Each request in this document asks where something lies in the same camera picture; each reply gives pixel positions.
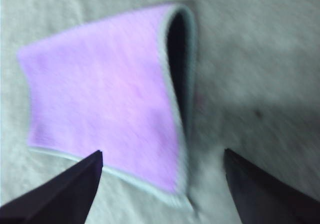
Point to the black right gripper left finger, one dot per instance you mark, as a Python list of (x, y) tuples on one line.
[(62, 199)]

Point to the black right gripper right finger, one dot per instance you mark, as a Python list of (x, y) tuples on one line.
[(262, 199)]

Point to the purple towel with grey hem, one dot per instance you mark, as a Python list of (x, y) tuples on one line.
[(100, 83)]

